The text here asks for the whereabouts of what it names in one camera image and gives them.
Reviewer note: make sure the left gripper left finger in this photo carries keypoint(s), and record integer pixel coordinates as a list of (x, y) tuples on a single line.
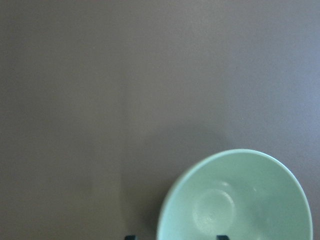
[(130, 237)]

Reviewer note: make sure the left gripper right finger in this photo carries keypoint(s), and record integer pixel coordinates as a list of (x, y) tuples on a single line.
[(222, 237)]

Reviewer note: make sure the mint green bowl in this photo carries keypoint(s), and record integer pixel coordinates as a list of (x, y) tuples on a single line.
[(241, 193)]

